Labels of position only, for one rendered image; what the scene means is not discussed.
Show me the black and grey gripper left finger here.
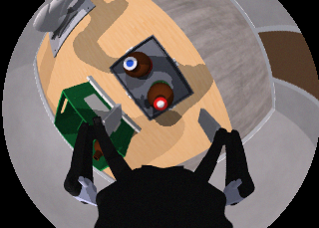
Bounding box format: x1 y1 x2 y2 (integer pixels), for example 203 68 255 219
64 104 152 206

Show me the green bottle crate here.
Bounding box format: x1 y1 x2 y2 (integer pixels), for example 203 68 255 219
54 82 135 171

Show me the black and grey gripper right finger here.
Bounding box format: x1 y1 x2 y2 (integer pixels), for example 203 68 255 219
176 109 255 206

